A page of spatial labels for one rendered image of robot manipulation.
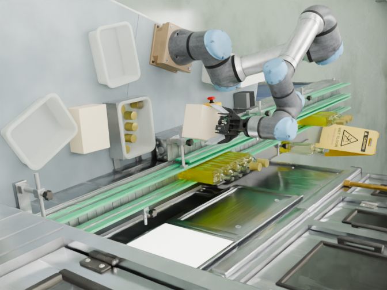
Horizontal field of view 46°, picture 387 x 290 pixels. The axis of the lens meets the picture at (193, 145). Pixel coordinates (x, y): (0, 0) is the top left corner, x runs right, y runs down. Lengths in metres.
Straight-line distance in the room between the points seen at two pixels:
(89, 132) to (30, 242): 0.82
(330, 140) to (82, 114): 3.87
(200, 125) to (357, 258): 0.68
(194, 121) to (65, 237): 0.86
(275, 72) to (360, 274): 0.66
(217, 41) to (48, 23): 0.62
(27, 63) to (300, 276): 1.10
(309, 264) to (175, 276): 0.88
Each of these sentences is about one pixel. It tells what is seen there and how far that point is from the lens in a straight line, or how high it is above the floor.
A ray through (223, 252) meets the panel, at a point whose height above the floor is 1.32.
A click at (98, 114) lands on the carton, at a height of 0.83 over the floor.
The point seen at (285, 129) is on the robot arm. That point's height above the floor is 1.46.
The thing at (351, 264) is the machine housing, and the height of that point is 1.65.
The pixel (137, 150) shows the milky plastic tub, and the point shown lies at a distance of 1.83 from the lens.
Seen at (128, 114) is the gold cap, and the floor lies 0.80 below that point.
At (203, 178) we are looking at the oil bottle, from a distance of 1.84.
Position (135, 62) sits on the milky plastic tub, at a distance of 1.80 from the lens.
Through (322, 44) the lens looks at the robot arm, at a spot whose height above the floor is 1.40.
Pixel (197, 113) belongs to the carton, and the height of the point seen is 1.11.
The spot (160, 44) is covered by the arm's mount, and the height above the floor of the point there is 0.80.
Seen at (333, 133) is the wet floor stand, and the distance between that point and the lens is 5.20.
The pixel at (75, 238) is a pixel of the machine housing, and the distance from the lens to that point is 0.86.
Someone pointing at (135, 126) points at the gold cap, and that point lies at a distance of 1.81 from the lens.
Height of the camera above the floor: 2.13
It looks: 39 degrees down
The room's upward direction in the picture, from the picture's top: 96 degrees clockwise
